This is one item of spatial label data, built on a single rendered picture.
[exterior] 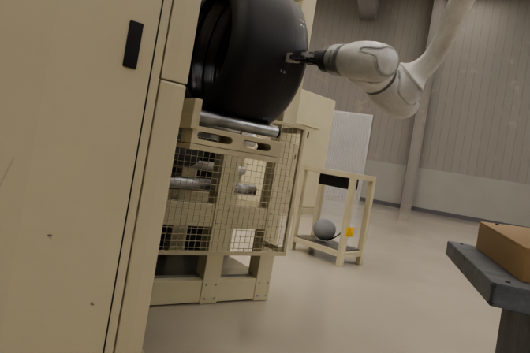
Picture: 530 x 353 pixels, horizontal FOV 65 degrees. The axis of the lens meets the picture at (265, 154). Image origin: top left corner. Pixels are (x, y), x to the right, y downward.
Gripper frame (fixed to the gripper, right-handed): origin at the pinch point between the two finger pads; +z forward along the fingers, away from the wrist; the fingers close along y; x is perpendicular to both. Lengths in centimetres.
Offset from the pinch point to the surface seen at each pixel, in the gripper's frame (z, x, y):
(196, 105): 8.4, 22.3, 25.9
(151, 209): -48, 40, 54
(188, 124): 9.0, 29.0, 26.8
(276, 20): 6.1, -10.5, 6.0
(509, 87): 553, -205, -1136
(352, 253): 125, 122, -194
